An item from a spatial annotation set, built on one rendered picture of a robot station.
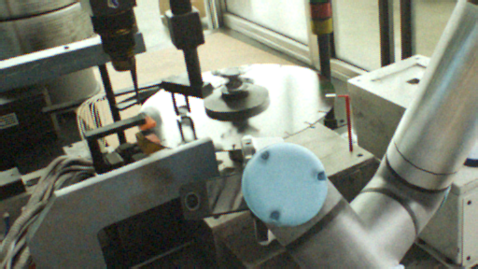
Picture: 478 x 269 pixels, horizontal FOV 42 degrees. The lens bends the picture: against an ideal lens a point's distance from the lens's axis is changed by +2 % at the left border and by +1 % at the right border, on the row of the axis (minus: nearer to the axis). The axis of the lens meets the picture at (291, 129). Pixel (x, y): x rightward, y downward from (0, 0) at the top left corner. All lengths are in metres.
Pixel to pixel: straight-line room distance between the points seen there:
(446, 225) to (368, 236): 0.34
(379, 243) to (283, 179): 0.12
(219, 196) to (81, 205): 0.17
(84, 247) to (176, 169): 0.14
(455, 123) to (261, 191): 0.19
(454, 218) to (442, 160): 0.29
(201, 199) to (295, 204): 0.23
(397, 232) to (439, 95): 0.14
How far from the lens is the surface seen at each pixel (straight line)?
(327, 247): 0.57
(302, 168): 0.54
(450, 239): 0.92
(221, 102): 1.00
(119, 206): 0.80
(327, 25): 1.23
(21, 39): 1.55
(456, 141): 0.60
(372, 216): 0.61
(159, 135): 0.96
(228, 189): 0.73
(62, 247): 0.80
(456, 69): 0.56
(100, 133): 0.94
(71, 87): 1.63
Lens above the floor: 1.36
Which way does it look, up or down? 27 degrees down
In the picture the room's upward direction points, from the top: 7 degrees counter-clockwise
